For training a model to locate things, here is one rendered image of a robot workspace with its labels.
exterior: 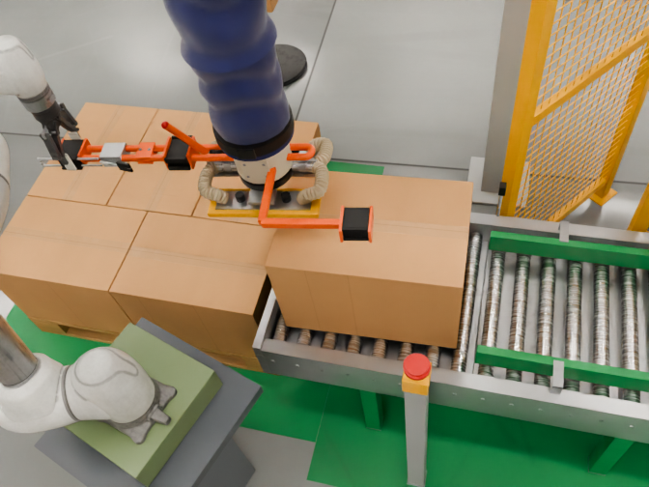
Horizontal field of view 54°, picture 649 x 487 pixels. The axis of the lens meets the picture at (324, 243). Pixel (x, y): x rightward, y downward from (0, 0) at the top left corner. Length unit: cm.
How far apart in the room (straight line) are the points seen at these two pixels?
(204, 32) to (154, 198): 142
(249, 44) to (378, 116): 222
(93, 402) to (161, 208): 118
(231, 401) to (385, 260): 63
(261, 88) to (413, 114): 214
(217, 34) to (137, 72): 293
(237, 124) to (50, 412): 89
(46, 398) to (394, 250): 104
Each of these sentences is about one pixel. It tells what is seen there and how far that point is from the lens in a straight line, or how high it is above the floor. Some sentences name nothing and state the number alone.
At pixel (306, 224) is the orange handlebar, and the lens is 168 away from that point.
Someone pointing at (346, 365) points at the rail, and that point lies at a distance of 214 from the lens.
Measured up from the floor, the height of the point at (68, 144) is 123.
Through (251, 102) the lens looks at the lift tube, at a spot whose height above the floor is 148.
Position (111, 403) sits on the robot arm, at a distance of 178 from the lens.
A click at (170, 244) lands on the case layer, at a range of 262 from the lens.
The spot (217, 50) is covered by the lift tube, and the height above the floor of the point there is 166.
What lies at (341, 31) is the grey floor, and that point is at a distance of 430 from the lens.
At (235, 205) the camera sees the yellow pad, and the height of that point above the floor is 110.
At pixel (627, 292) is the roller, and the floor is 55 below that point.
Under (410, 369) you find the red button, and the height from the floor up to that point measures 104.
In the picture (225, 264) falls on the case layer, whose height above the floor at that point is 54.
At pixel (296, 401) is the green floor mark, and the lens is 276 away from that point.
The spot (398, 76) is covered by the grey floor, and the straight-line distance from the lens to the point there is 392.
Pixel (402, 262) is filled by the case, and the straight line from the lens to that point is 190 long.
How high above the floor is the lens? 254
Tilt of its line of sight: 54 degrees down
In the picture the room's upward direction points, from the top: 12 degrees counter-clockwise
